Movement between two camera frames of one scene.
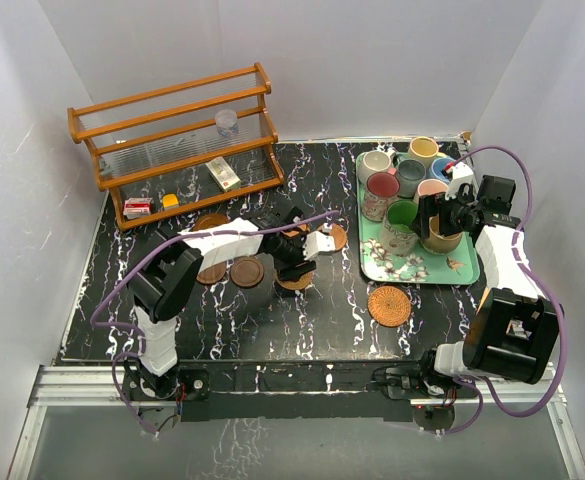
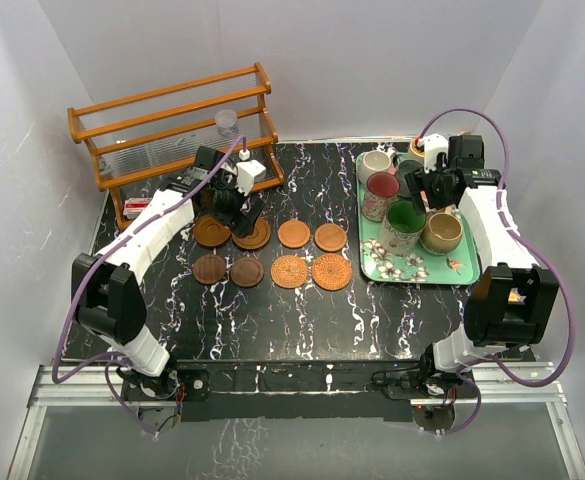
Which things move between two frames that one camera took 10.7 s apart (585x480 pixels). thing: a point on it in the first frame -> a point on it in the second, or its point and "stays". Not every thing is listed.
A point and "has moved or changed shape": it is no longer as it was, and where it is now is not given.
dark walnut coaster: [247, 271] stays
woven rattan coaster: [389, 306] -> [331, 271]
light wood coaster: [339, 235] stays
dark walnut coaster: [212, 274] stays
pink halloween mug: [381, 187] stays
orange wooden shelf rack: [181, 148] stays
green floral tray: [457, 267] stays
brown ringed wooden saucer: [296, 231] has moved or changed shape
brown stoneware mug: [438, 244] stays
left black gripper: [297, 266] -> [244, 224]
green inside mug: [396, 236] stays
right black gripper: [429, 206] -> [417, 181]
